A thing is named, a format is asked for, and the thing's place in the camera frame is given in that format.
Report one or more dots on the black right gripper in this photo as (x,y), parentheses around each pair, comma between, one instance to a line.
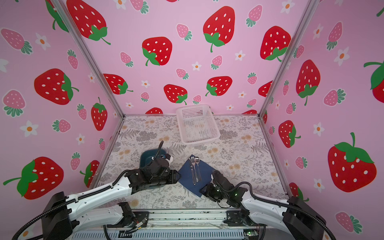
(207,191)

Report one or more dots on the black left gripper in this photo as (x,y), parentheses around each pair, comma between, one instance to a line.
(174,174)

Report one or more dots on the dark blue paper napkin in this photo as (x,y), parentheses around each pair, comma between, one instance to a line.
(195,174)

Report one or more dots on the silver metal knife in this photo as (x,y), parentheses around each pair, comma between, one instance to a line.
(192,172)

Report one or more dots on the silver metal fork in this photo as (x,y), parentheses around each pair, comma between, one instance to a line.
(193,164)

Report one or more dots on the silver metal spoon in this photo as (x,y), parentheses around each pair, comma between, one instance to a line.
(197,161)

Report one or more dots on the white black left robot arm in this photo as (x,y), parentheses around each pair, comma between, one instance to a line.
(65,215)

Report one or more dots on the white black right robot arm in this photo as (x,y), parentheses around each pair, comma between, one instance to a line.
(292,216)

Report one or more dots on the dark teal plastic tray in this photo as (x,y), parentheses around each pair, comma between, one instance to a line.
(149,155)

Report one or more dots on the white perforated plastic basket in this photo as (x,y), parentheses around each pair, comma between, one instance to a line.
(197,125)

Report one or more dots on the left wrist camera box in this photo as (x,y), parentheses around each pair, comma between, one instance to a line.
(168,158)

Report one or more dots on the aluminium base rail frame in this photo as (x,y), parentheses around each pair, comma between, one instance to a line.
(187,224)

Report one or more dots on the aluminium corner post left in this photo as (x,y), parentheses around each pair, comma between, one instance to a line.
(79,40)

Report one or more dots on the aluminium corner post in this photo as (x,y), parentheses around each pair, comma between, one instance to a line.
(296,38)
(79,40)

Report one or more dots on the aluminium corner post right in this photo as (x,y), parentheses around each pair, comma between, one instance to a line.
(296,38)

